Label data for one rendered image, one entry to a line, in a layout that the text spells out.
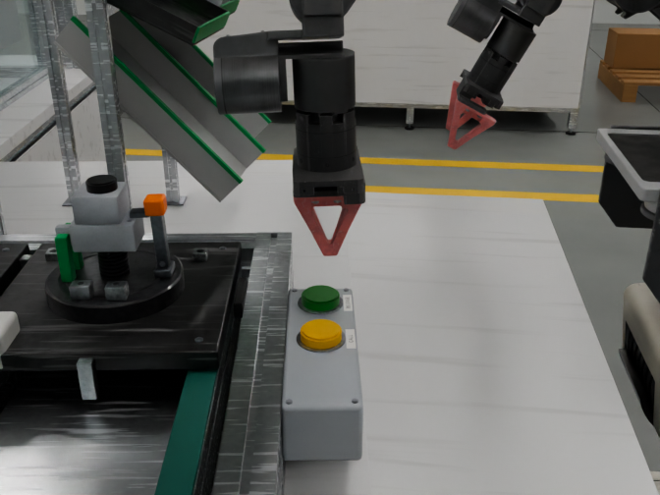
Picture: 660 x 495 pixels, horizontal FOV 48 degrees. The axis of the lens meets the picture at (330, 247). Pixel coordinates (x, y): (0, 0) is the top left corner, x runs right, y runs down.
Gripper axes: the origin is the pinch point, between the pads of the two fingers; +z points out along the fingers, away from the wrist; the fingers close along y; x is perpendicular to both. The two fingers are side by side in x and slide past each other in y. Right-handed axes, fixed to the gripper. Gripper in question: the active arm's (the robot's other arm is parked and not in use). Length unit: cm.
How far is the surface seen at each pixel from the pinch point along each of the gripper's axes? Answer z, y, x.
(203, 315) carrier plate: 5.0, 4.1, -12.9
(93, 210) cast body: -5.4, 0.7, -22.9
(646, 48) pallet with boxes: 82, -494, 251
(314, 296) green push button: 5.2, 0.7, -1.8
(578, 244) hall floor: 106, -215, 110
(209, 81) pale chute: -6, -50, -17
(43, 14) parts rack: -17, -53, -43
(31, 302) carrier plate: 4.4, 1.0, -30.8
